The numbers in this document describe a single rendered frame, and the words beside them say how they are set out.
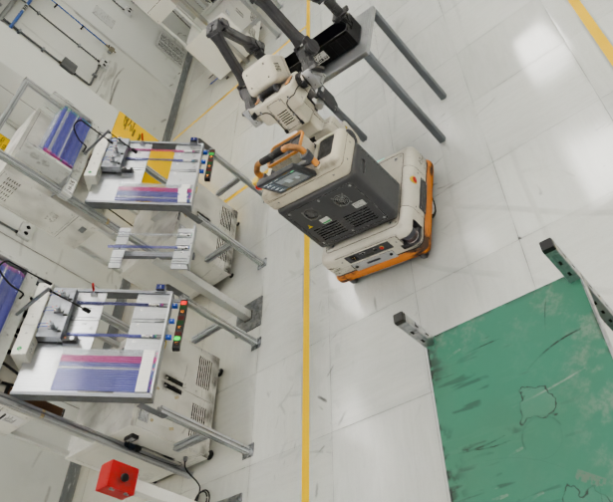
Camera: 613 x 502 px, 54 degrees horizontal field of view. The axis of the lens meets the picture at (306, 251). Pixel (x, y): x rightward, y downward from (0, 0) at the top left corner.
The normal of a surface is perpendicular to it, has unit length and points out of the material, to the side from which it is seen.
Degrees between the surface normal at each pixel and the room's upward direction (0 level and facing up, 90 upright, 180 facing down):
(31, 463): 90
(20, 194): 90
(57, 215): 90
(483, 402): 0
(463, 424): 0
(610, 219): 0
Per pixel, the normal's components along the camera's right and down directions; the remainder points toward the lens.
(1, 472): 0.74, -0.46
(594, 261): -0.67, -0.51
